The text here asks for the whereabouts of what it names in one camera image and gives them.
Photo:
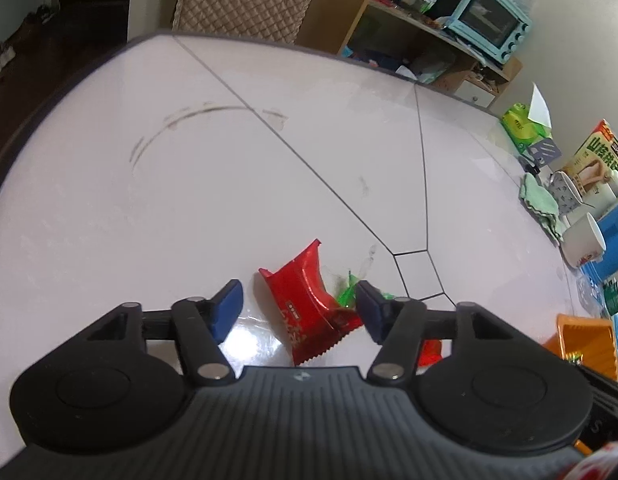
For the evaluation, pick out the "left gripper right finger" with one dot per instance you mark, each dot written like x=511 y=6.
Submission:
x=397 y=326

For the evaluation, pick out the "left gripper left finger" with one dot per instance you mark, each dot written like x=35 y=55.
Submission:
x=200 y=326

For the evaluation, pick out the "small red foil packet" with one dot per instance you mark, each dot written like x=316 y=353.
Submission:
x=430 y=353

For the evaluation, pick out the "large red snack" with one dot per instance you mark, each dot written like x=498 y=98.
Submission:
x=314 y=321

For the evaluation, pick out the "green wrapped candy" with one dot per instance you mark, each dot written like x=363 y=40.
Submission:
x=346 y=298

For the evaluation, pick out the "orange plastic tray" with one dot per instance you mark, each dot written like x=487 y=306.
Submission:
x=591 y=340

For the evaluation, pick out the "green cap water bottle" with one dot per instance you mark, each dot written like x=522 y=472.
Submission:
x=610 y=290

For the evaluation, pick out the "white mug red print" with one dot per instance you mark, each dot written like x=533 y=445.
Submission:
x=583 y=242

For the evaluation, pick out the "green cloth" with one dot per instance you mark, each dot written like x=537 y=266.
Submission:
x=542 y=206

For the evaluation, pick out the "blue thermos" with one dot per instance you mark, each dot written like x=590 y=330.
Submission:
x=600 y=272

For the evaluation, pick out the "patterned white mug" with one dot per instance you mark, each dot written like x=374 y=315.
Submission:
x=564 y=192

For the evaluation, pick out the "green tissue pack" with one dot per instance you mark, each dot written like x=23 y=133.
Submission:
x=528 y=123

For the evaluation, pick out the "walnut drink box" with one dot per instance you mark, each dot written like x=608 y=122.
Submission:
x=596 y=161

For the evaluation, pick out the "wooden shelf unit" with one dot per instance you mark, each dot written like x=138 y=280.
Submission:
x=374 y=30

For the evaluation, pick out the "teal toaster oven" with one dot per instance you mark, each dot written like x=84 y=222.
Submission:
x=495 y=27

